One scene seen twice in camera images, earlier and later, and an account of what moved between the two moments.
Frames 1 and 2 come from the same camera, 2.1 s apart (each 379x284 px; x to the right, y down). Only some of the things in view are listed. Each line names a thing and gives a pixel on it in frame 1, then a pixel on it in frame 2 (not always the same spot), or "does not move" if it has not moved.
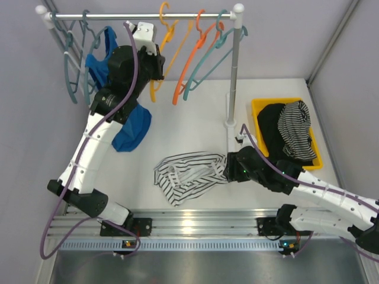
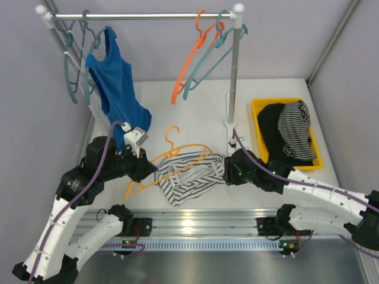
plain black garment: (268, 116) does not move
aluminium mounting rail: (86, 223) does not move
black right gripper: (231, 171) does not move
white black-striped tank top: (183, 176) does not move
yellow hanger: (167, 38) → (163, 152)
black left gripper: (160, 66) → (141, 167)
